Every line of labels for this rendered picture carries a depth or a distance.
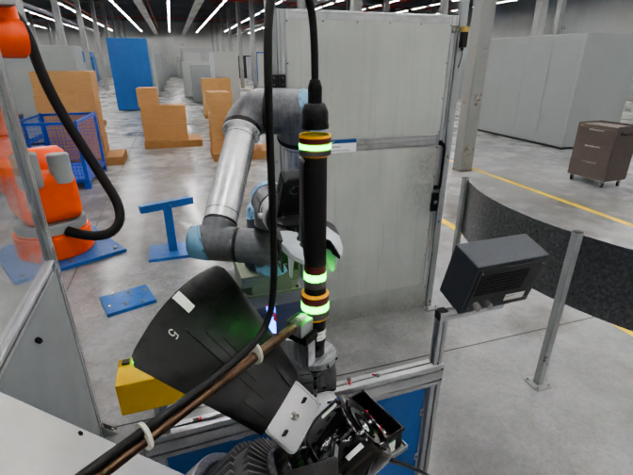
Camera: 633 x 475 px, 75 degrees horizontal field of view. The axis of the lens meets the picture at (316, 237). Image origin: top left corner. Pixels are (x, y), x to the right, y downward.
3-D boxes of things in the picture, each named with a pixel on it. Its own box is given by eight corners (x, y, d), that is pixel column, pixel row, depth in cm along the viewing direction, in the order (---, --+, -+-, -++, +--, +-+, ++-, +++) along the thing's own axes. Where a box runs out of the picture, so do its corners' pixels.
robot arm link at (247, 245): (245, 260, 95) (243, 215, 91) (293, 264, 94) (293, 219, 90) (235, 276, 88) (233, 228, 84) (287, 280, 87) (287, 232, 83)
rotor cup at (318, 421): (306, 527, 55) (377, 461, 55) (262, 434, 65) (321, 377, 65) (351, 524, 66) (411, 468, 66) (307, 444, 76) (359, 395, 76)
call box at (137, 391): (122, 421, 98) (114, 385, 94) (125, 391, 107) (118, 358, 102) (192, 404, 103) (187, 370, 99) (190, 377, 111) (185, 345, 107)
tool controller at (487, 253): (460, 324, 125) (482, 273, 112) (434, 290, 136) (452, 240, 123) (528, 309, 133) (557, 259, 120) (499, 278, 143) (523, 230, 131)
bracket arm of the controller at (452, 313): (439, 321, 125) (441, 313, 124) (433, 317, 128) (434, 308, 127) (503, 308, 132) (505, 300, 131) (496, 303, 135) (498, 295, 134)
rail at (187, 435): (146, 464, 109) (141, 441, 105) (147, 450, 112) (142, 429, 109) (441, 384, 135) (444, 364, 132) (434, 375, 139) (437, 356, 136)
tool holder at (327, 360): (312, 385, 63) (312, 332, 59) (277, 367, 67) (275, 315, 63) (344, 354, 70) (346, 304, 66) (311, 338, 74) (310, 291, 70)
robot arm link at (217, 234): (224, 75, 106) (176, 245, 84) (267, 77, 106) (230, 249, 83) (235, 109, 117) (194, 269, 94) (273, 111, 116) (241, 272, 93)
